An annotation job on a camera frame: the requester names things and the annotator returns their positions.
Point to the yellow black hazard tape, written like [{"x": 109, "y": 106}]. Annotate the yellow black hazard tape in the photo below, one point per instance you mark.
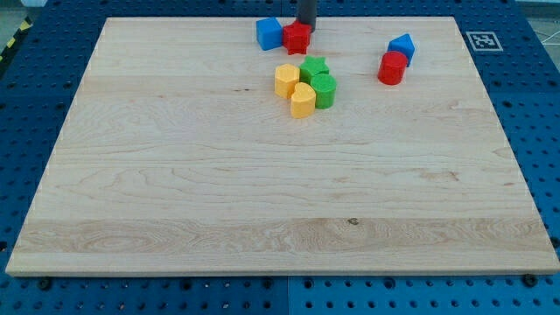
[{"x": 13, "y": 44}]

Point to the white fiducial marker tag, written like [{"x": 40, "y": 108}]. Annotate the white fiducial marker tag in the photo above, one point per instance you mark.
[{"x": 484, "y": 41}]

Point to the red star block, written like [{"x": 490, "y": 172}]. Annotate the red star block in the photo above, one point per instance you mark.
[{"x": 296, "y": 37}]

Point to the blue triangle block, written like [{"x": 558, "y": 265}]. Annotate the blue triangle block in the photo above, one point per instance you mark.
[{"x": 403, "y": 44}]

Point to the green cylinder block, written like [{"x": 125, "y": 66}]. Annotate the green cylinder block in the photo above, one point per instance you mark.
[{"x": 324, "y": 86}]

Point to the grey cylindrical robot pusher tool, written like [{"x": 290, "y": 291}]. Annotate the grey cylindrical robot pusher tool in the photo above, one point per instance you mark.
[{"x": 307, "y": 12}]

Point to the blue cube block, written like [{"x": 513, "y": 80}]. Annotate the blue cube block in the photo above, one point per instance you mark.
[{"x": 269, "y": 33}]

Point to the yellow heart block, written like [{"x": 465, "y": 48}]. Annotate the yellow heart block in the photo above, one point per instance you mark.
[{"x": 302, "y": 101}]

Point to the red cylinder block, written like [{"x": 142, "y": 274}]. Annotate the red cylinder block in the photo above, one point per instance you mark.
[{"x": 392, "y": 67}]

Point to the light wooden board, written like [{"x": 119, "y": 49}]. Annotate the light wooden board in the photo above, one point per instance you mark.
[{"x": 177, "y": 158}]

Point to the yellow hexagon block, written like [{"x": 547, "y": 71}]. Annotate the yellow hexagon block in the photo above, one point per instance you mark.
[{"x": 286, "y": 77}]

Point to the green star block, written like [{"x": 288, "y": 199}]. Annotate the green star block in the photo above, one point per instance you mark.
[{"x": 312, "y": 66}]

